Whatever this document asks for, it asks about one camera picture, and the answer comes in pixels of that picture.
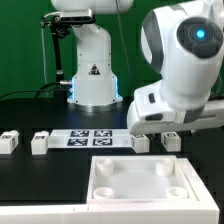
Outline white square table top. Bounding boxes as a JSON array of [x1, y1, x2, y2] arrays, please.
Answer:
[[87, 155, 197, 204]]

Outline silver camera on stand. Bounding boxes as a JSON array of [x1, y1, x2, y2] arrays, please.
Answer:
[[59, 9, 93, 23]]

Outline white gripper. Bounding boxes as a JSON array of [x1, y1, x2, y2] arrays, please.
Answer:
[[127, 83, 224, 135]]

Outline white cable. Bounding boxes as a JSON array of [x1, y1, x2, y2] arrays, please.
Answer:
[[40, 11, 61, 85]]

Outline black cable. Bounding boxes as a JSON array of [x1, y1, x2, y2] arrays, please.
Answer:
[[0, 81, 70, 102]]

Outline white L-shaped obstacle fence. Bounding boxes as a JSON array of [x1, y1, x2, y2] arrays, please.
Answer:
[[0, 158, 220, 224]]

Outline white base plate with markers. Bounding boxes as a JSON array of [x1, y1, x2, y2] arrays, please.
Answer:
[[49, 129, 131, 149]]

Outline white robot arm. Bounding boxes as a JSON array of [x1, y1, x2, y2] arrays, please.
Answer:
[[51, 0, 224, 135]]

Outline black camera stand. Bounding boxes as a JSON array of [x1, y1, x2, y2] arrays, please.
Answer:
[[40, 15, 71, 100]]

